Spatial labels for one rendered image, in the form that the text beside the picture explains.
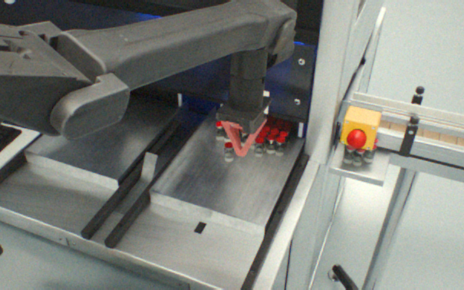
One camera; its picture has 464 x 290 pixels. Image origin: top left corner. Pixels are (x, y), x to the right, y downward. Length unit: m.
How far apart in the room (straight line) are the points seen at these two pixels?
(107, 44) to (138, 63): 0.04
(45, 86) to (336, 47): 0.67
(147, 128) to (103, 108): 0.81
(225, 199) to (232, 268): 0.18
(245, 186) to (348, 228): 1.19
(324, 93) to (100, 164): 0.54
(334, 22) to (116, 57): 0.57
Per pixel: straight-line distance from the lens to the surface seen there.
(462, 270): 2.18
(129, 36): 0.46
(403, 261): 2.11
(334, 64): 0.95
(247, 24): 0.60
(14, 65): 0.35
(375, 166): 1.13
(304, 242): 1.32
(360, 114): 1.02
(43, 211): 1.06
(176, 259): 0.91
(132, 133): 1.20
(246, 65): 0.70
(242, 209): 0.98
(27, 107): 0.37
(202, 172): 1.06
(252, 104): 0.73
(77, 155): 1.17
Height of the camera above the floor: 1.61
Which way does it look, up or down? 40 degrees down
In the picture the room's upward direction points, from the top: straight up
